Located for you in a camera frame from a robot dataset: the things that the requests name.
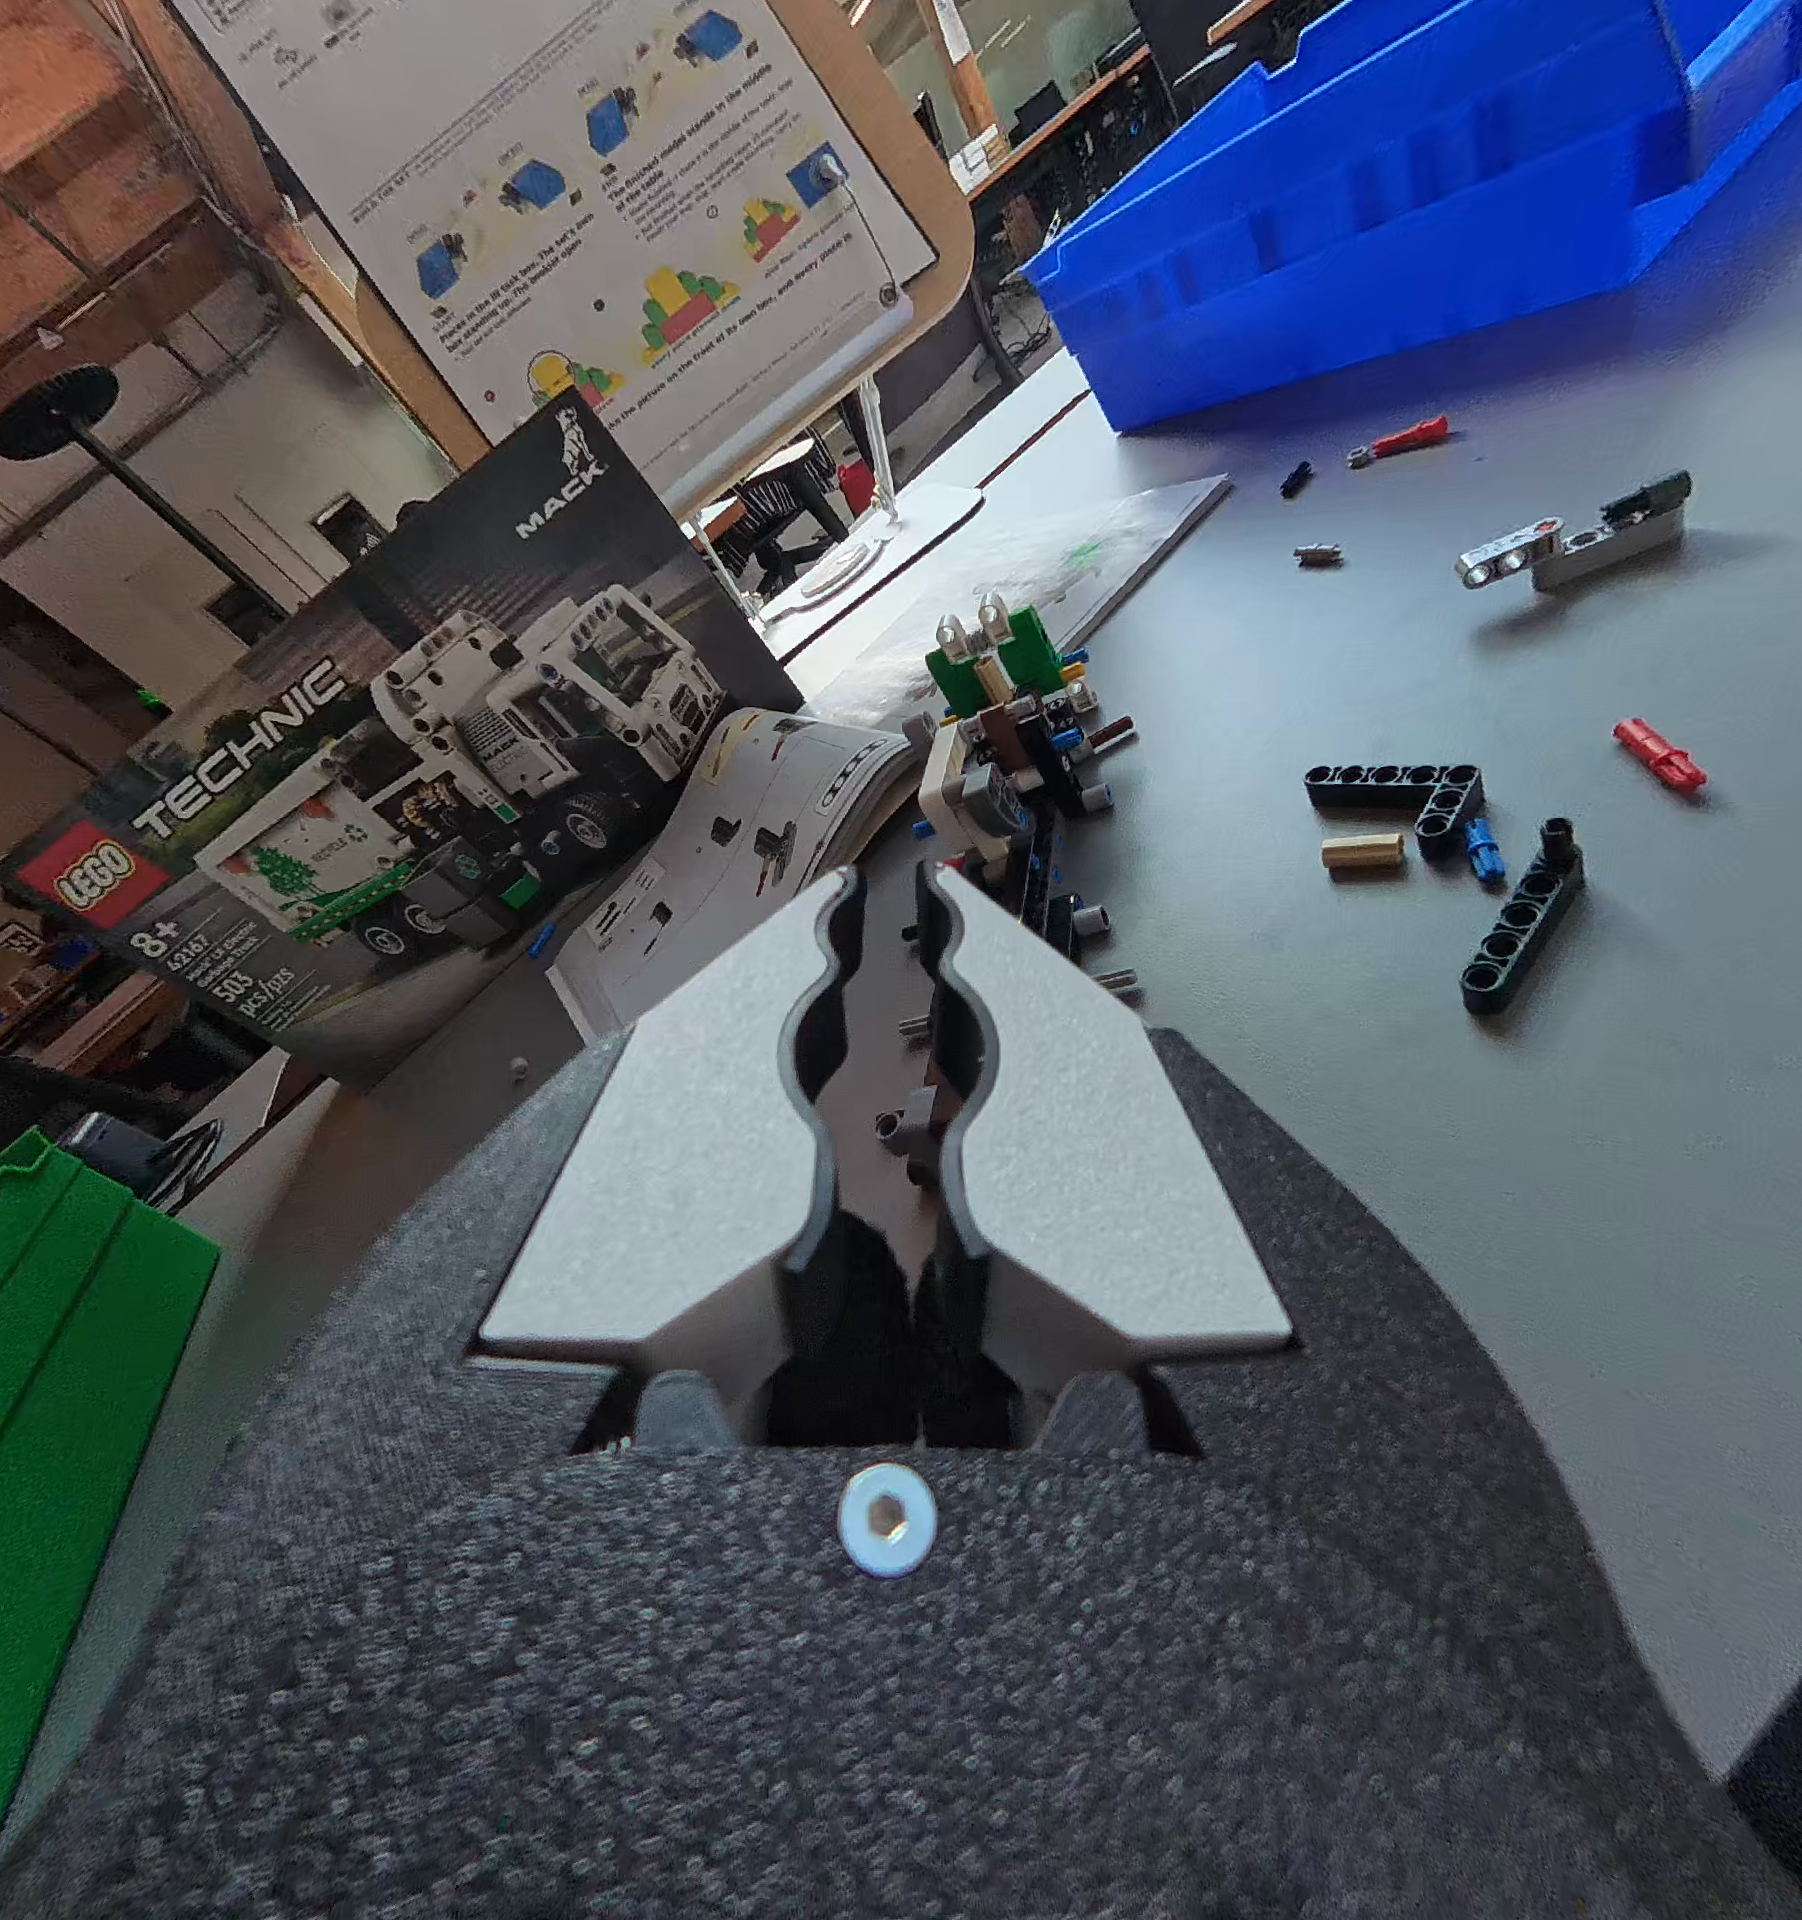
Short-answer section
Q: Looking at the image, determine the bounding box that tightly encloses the green plastic bin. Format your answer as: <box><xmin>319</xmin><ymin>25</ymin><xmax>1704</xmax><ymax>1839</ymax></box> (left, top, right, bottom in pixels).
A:
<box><xmin>0</xmin><ymin>1124</ymin><xmax>225</xmax><ymax>1868</ymax></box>

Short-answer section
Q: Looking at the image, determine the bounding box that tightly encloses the lego set box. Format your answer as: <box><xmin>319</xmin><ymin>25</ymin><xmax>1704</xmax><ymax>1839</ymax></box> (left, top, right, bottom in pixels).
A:
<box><xmin>0</xmin><ymin>396</ymin><xmax>809</xmax><ymax>1092</ymax></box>

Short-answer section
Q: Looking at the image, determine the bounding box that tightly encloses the printed instruction sheet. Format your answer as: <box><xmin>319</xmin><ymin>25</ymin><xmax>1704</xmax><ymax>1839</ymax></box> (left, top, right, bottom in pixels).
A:
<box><xmin>164</xmin><ymin>0</ymin><xmax>944</xmax><ymax>505</ymax></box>

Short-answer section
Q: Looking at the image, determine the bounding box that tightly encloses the blue plastic bin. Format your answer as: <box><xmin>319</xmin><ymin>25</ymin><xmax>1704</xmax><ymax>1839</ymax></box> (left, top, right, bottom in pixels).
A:
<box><xmin>1023</xmin><ymin>0</ymin><xmax>1802</xmax><ymax>437</ymax></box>

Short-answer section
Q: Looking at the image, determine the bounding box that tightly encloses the white board stand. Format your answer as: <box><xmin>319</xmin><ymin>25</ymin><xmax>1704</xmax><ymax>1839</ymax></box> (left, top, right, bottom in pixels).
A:
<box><xmin>763</xmin><ymin>381</ymin><xmax>987</xmax><ymax>621</ymax></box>

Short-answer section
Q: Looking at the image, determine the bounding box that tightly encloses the wooden background desk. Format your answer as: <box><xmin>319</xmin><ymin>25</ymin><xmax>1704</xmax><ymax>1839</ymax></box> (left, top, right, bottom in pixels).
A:
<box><xmin>969</xmin><ymin>44</ymin><xmax>1159</xmax><ymax>204</ymax></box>

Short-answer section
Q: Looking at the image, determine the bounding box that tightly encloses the dark equipment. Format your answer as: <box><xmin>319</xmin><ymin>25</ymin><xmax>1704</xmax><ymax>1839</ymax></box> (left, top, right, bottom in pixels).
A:
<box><xmin>0</xmin><ymin>1042</ymin><xmax>230</xmax><ymax>1218</ymax></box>

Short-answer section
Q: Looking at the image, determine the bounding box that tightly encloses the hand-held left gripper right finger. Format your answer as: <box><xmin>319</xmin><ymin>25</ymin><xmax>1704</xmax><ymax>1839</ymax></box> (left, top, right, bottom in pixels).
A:
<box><xmin>915</xmin><ymin>863</ymin><xmax>1296</xmax><ymax>1448</ymax></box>

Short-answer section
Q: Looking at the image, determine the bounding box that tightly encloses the grey lego beam assembly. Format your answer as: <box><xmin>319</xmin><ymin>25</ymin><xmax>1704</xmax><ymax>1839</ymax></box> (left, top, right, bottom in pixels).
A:
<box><xmin>1451</xmin><ymin>469</ymin><xmax>1695</xmax><ymax>596</ymax></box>

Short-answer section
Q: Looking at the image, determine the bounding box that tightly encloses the black straight lego beam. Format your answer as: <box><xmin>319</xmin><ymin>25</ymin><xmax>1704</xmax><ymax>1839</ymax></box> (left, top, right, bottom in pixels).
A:
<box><xmin>1459</xmin><ymin>816</ymin><xmax>1585</xmax><ymax>1020</ymax></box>

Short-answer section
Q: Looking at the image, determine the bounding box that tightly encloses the open instruction booklet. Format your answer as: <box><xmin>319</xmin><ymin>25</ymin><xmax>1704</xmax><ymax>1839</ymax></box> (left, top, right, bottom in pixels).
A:
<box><xmin>545</xmin><ymin>706</ymin><xmax>937</xmax><ymax>1053</ymax></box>

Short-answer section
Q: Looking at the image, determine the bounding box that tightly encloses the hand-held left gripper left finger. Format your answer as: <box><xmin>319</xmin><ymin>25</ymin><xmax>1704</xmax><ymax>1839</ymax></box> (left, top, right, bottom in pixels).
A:
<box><xmin>478</xmin><ymin>865</ymin><xmax>865</xmax><ymax>1448</ymax></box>

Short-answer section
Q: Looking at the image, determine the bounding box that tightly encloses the flat closed booklet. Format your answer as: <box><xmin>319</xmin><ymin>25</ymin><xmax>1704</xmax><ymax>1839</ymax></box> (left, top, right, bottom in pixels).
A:
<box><xmin>804</xmin><ymin>475</ymin><xmax>1234</xmax><ymax>717</ymax></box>

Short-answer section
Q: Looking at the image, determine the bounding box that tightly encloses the partly built lego model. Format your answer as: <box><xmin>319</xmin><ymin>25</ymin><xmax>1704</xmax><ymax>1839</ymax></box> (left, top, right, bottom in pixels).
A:
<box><xmin>871</xmin><ymin>591</ymin><xmax>1143</xmax><ymax>1197</ymax></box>

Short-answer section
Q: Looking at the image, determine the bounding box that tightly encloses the black angled lego beam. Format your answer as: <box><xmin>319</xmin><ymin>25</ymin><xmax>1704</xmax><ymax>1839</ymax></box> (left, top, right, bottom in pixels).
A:
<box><xmin>1302</xmin><ymin>758</ymin><xmax>1489</xmax><ymax>863</ymax></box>

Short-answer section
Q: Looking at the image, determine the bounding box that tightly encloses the striped office chair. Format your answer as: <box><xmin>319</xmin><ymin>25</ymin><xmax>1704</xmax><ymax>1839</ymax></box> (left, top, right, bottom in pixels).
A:
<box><xmin>697</xmin><ymin>426</ymin><xmax>854</xmax><ymax>601</ymax></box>

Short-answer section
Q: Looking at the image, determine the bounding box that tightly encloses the black disc lamp on pole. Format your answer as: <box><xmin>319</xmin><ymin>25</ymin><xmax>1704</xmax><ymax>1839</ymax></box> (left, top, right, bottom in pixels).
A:
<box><xmin>0</xmin><ymin>362</ymin><xmax>280</xmax><ymax>578</ymax></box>

